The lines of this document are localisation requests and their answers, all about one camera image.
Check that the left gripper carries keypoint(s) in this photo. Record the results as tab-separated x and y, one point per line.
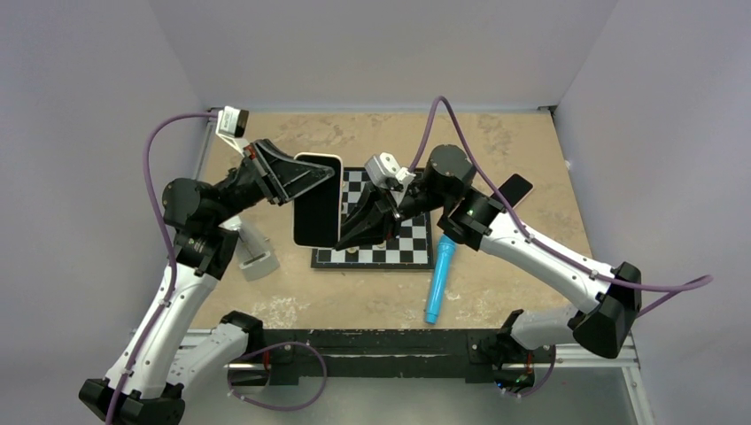
278	175

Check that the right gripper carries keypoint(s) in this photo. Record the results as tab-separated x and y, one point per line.
368	220

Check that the white phone case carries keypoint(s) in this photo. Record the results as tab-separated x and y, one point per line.
340	199

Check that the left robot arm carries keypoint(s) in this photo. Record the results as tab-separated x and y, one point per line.
149	384

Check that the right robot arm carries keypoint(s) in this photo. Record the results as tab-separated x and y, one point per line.
603	300

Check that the phone in pink case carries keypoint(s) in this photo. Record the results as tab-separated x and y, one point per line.
515	189

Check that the black white chessboard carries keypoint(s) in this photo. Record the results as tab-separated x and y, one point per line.
410	249

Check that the blue toy microphone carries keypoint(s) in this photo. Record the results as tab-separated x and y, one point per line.
445	251

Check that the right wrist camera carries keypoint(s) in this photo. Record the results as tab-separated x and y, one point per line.
385	172

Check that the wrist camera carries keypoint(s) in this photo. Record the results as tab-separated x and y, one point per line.
385	172
230	128

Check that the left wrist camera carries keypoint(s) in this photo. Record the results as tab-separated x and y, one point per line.
230	128

